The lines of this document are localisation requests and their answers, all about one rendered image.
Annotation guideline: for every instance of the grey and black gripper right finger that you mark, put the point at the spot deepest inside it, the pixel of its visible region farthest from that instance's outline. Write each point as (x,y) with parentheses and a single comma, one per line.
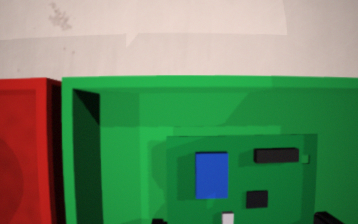
(325,218)

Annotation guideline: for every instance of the red bin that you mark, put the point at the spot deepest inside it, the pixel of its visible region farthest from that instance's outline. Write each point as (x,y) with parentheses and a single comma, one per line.
(31,161)

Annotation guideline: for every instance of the green open bin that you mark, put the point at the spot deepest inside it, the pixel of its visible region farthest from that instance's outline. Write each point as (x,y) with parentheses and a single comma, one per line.
(114,132)

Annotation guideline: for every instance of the green circuit board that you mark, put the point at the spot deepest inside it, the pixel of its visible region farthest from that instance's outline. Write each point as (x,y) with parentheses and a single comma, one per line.
(241,179)

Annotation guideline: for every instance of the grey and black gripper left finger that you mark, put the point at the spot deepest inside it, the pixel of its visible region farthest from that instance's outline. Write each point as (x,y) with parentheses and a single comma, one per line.
(158,221)

